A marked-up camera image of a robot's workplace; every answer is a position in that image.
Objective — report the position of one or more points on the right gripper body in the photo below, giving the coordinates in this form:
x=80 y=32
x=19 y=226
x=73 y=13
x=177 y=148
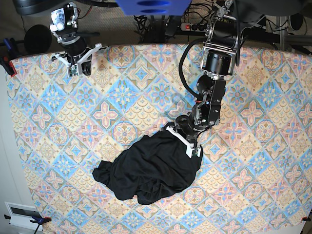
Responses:
x=73 y=55

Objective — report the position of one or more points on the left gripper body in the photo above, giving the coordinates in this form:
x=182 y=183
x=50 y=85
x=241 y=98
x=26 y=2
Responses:
x=190 y=132

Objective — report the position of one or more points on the black long-sleeve t-shirt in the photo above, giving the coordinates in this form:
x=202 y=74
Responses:
x=153 y=168

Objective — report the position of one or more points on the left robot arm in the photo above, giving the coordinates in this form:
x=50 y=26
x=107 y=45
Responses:
x=221 y=53

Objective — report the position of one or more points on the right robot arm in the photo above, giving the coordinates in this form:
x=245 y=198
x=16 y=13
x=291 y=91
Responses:
x=64 y=26

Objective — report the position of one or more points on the black round stool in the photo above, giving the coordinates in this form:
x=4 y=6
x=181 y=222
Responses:
x=37 y=39

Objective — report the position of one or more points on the red black clamp left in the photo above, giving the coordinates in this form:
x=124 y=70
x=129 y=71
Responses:
x=8 y=66

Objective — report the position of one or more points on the patterned tablecloth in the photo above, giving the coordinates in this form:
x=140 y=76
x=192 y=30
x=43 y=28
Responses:
x=256 y=173

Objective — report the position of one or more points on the white power strip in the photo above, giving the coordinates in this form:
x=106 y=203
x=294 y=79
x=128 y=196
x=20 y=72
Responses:
x=193 y=27

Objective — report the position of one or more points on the red clamp bottom right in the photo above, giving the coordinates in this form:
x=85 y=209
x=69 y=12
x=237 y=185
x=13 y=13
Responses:
x=306 y=219

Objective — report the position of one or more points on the white round speaker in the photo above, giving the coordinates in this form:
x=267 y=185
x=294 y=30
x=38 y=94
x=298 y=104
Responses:
x=296 y=21

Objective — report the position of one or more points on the blue clamp bottom left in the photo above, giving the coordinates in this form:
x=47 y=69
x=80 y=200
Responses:
x=39 y=220

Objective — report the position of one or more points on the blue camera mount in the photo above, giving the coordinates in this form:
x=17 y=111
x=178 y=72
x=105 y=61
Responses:
x=153 y=7

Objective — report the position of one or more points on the white wall vent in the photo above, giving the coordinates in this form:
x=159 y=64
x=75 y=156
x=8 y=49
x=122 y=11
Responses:
x=21 y=215

